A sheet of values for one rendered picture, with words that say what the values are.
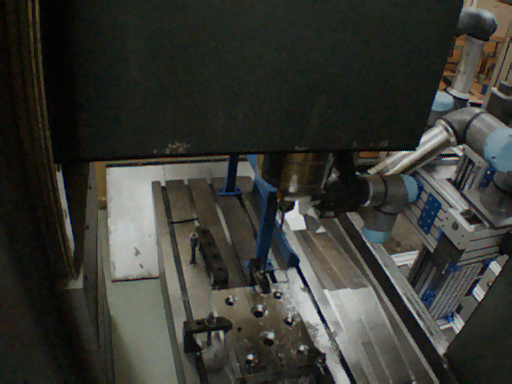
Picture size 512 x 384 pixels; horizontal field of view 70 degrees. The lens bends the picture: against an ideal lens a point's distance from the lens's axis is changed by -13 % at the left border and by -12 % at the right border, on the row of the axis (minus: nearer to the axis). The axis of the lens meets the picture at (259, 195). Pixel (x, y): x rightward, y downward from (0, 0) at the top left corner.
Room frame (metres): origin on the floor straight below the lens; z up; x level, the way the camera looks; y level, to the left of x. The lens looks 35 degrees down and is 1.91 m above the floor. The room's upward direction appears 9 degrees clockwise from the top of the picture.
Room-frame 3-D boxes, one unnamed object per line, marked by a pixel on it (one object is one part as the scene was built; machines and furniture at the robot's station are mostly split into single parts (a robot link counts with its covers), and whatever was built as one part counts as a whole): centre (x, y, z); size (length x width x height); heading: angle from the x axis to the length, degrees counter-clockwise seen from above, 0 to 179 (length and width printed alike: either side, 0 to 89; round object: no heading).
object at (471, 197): (1.26, -0.92, 1.13); 0.36 x 0.22 x 0.06; 113
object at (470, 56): (1.79, -0.82, 1.54); 0.15 x 0.12 x 0.55; 127
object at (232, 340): (0.70, -0.07, 0.97); 0.29 x 0.23 x 0.05; 22
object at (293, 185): (0.76, -0.06, 1.51); 0.16 x 0.16 x 0.12
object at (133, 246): (1.37, 0.18, 0.75); 0.89 x 0.70 x 0.26; 112
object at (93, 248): (0.59, 0.35, 1.16); 0.48 x 0.05 x 0.51; 22
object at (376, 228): (0.88, -0.31, 1.28); 0.11 x 0.08 x 0.11; 23
